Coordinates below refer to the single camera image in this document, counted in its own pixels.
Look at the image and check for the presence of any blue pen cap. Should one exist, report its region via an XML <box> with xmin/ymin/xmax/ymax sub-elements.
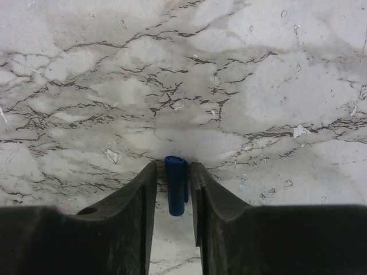
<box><xmin>164</xmin><ymin>156</ymin><xmax>189</xmax><ymax>217</ymax></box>

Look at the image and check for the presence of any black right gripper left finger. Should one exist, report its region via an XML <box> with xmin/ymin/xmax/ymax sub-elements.
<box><xmin>1</xmin><ymin>162</ymin><xmax>157</xmax><ymax>274</ymax></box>

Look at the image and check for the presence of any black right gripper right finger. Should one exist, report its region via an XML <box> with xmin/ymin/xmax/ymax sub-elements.
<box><xmin>190</xmin><ymin>162</ymin><xmax>366</xmax><ymax>274</ymax></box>

